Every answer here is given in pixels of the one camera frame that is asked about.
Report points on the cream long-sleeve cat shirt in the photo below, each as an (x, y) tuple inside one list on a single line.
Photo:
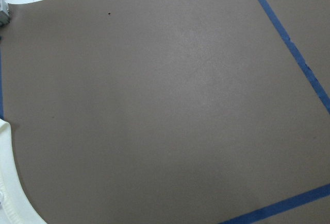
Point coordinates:
[(15, 206)]

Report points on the aluminium frame post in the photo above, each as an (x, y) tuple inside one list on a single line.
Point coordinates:
[(4, 13)]

